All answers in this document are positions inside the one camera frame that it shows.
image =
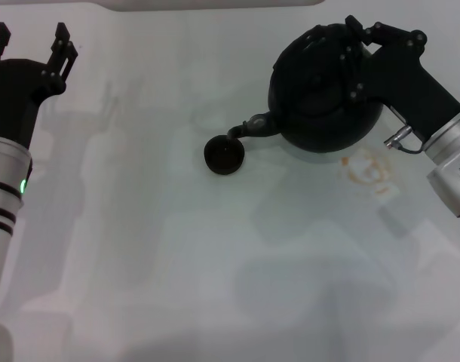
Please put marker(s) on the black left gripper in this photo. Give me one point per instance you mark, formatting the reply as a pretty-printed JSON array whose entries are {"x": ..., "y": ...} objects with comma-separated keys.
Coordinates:
[{"x": 11, "y": 98}]

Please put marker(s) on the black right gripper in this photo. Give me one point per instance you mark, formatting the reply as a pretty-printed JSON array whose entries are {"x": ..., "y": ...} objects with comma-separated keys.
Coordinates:
[{"x": 407, "y": 83}]

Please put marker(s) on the small black teacup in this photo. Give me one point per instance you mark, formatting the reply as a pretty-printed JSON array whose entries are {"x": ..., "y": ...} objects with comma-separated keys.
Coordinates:
[{"x": 224, "y": 164}]

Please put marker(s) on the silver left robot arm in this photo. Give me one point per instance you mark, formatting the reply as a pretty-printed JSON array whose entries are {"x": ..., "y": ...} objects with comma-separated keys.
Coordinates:
[{"x": 3, "y": 181}]

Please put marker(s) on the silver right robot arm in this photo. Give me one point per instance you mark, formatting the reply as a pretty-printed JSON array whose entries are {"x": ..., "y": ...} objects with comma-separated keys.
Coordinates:
[{"x": 452, "y": 158}]

